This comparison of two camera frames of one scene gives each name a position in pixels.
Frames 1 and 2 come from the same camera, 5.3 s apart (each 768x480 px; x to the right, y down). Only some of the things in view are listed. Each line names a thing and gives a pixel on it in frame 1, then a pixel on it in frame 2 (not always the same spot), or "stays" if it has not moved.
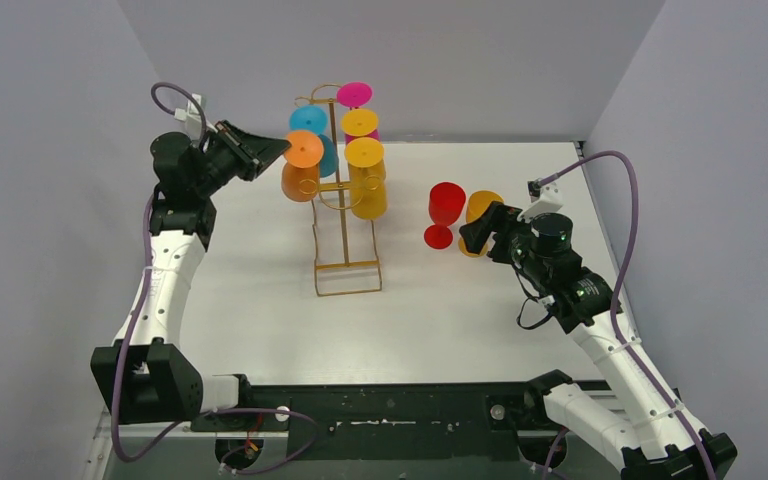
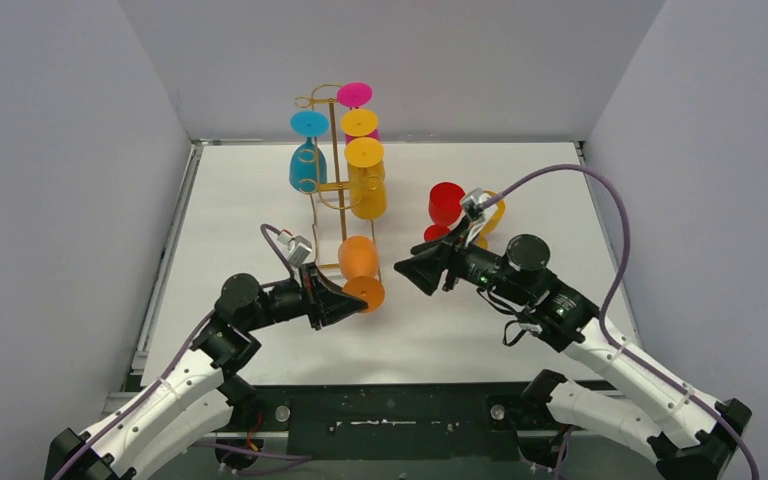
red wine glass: x=445 y=205 stays
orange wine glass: x=300 y=171 -> x=358 y=260
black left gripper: x=239 y=153 -> x=316 y=296
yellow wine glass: x=359 y=122 stays
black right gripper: x=500 y=217 -> x=427 y=268
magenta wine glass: x=353 y=95 stays
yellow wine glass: x=368 y=177 stays
